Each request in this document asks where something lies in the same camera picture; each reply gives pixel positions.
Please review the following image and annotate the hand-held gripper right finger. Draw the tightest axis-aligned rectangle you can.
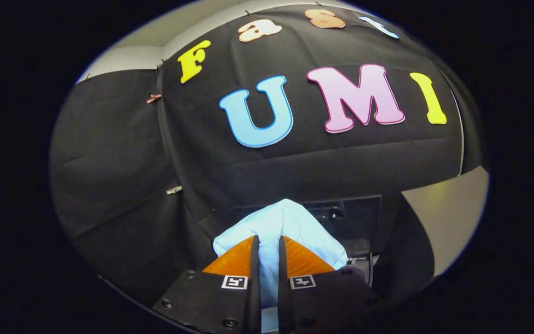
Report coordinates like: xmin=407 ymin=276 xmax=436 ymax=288
xmin=278 ymin=235 xmax=384 ymax=334

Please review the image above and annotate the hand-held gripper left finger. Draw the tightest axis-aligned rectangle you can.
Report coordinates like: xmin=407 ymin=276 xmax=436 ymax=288
xmin=151 ymin=235 xmax=262 ymax=334

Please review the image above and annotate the light blue shirt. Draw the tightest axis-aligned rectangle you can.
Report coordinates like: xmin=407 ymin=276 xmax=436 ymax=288
xmin=212 ymin=199 xmax=349 ymax=334

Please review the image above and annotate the dark washing machine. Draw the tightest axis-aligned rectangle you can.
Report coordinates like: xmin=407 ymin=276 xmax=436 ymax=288
xmin=232 ymin=195 xmax=383 ymax=288

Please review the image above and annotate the black backdrop cloth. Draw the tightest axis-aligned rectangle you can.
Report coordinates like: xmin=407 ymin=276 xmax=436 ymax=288
xmin=49 ymin=5 xmax=485 ymax=307

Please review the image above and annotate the white cable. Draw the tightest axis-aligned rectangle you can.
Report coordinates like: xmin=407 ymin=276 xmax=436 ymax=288
xmin=447 ymin=87 xmax=465 ymax=177

